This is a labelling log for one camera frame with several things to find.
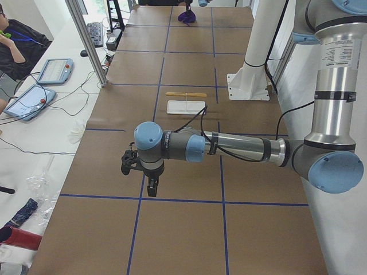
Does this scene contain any black keyboard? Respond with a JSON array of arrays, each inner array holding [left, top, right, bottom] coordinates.
[[87, 22, 104, 48]]

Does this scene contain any near teach pendant tablet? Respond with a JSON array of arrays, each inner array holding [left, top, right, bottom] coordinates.
[[4, 84, 56, 121]]

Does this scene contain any white crumpled glove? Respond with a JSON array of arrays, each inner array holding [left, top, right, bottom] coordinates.
[[68, 120, 85, 144]]

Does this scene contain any purple microfiber towel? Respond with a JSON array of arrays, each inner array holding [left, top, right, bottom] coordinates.
[[178, 10, 196, 26]]

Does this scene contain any wooden rack rod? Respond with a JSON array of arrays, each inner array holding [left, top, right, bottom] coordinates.
[[165, 92, 207, 97], [166, 93, 207, 98]]

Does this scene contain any black computer mouse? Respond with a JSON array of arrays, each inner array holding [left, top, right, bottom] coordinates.
[[80, 50, 88, 57]]

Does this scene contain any aluminium frame post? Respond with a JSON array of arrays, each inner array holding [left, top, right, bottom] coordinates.
[[65, 0, 108, 87]]

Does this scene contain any far teach pendant tablet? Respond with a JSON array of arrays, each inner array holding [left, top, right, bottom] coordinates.
[[37, 58, 74, 85]]

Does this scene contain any black box with label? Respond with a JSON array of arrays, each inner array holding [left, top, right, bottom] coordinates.
[[106, 29, 122, 51]]

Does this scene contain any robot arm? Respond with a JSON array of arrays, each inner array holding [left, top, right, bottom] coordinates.
[[121, 1, 366, 197], [198, 0, 211, 7]]

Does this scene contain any clear plastic wrap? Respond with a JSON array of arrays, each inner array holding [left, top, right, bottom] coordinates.
[[26, 155, 61, 231]]

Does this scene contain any teach pendant tablet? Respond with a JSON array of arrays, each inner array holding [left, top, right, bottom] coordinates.
[[4, 84, 56, 121], [37, 58, 74, 85]]

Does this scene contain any white towel rack base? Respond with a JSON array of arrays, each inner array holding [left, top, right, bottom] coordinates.
[[166, 100, 206, 115]]

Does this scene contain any seated person in black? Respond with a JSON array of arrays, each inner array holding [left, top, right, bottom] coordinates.
[[0, 6, 53, 114]]

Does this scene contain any red cylinder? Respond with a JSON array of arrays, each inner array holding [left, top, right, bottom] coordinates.
[[1, 226, 42, 251]]

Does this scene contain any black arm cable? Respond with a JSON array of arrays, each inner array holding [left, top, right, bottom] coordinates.
[[175, 105, 316, 163]]

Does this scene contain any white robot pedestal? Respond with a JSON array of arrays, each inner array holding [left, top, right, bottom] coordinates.
[[227, 0, 288, 101]]

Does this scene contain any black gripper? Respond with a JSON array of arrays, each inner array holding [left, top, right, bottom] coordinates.
[[143, 167, 165, 197]]

